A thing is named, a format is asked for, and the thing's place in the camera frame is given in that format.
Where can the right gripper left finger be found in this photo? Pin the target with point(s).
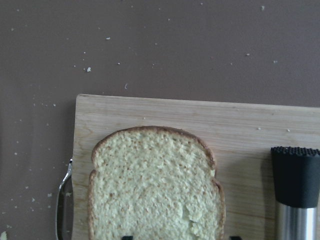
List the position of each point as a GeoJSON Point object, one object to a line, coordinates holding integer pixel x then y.
{"type": "Point", "coordinates": [127, 237]}

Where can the bread slice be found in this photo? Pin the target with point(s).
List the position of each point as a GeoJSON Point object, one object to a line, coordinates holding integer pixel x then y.
{"type": "Point", "coordinates": [154, 183]}

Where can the steel muddler black tip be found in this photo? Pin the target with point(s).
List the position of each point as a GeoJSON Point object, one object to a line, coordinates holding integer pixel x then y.
{"type": "Point", "coordinates": [296, 177]}

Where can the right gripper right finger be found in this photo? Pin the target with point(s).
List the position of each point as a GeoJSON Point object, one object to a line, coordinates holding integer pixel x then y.
{"type": "Point", "coordinates": [234, 238]}

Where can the bamboo cutting board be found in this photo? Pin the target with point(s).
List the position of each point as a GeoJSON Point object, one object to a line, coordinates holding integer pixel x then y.
{"type": "Point", "coordinates": [239, 134]}

